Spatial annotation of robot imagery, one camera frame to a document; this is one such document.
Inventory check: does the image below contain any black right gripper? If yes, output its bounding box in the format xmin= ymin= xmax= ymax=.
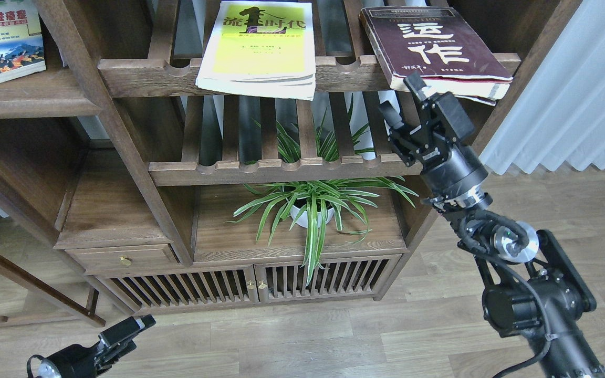
xmin=379 ymin=72 xmax=492 ymax=211

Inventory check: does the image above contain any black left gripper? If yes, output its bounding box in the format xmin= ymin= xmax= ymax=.
xmin=35 ymin=315 xmax=156 ymax=377

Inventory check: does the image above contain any dark maroon cover book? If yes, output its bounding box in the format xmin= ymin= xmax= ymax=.
xmin=359 ymin=6 xmax=513 ymax=104

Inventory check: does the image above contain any yellow green cover book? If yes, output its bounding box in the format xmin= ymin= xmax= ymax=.
xmin=195 ymin=1 xmax=316 ymax=101

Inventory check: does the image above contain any white book with colourful picture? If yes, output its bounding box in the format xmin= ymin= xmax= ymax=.
xmin=0 ymin=1 xmax=46 ymax=83

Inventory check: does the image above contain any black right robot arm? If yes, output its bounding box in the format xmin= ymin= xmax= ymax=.
xmin=379 ymin=72 xmax=605 ymax=377

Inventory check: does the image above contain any wooden drawer with brass knob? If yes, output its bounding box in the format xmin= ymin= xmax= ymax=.
xmin=65 ymin=244 xmax=179 ymax=274

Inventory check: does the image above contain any green spider plant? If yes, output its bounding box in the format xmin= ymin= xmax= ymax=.
xmin=226 ymin=93 xmax=419 ymax=287

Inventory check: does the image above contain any dark wooden bookshelf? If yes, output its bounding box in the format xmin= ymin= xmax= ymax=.
xmin=0 ymin=0 xmax=581 ymax=331

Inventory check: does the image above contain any white plant pot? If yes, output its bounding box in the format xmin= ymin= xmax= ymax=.
xmin=289 ymin=202 xmax=335 ymax=228

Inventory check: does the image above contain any white pleated curtain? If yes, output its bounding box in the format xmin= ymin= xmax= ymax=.
xmin=479 ymin=1 xmax=605 ymax=174

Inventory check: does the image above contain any right slatted cabinet door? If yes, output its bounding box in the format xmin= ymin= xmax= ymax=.
xmin=254 ymin=254 xmax=401 ymax=303

